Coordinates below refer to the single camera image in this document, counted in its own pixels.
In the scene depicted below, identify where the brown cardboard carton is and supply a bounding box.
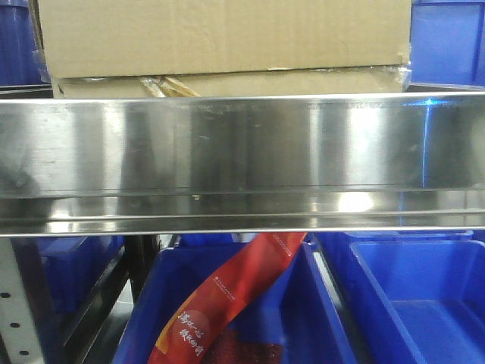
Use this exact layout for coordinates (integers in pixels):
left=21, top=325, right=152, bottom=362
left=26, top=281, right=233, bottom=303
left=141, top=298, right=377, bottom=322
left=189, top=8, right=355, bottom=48
left=37, top=1, right=411, bottom=99

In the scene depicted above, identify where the white perforated shelf upright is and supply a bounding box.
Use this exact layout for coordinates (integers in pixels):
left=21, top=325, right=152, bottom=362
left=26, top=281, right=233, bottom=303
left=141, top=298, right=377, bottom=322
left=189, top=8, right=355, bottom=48
left=1, top=237, right=45, bottom=363

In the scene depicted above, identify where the blue bin with red bag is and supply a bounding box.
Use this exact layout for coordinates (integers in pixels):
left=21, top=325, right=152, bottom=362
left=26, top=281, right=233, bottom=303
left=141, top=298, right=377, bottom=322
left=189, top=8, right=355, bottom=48
left=112, top=243, right=356, bottom=363

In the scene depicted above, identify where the red printed snack bag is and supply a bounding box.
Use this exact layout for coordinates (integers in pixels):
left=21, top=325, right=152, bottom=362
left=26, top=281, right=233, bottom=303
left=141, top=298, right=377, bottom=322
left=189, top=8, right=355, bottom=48
left=148, top=232, right=307, bottom=363

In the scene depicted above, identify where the blue bin lower left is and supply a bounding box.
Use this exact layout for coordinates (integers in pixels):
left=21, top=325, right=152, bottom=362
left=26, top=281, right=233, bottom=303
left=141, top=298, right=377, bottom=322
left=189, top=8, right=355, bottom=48
left=37, top=236, right=124, bottom=314

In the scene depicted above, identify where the empty blue plastic bin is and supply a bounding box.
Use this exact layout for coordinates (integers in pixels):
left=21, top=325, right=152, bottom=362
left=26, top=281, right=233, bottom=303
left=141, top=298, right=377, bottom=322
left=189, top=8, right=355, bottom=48
left=313, top=232, right=484, bottom=363

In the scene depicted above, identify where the blue bin upper left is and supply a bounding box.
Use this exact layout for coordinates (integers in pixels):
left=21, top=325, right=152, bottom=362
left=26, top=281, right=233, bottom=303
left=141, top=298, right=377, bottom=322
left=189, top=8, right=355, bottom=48
left=1, top=1, right=50, bottom=86

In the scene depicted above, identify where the blue bin upper right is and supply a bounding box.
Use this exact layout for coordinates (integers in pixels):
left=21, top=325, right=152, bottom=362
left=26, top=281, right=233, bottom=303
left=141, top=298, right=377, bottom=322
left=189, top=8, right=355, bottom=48
left=411, top=1, right=484, bottom=86

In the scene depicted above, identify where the black shelf frame post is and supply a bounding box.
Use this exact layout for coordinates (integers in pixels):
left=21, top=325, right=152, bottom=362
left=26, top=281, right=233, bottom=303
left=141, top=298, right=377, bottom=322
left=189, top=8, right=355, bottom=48
left=124, top=235, right=160, bottom=302

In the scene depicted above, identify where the stainless steel shelf rail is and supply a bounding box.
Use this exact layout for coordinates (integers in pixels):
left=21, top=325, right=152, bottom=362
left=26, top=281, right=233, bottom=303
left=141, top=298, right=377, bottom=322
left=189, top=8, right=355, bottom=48
left=1, top=92, right=484, bottom=237

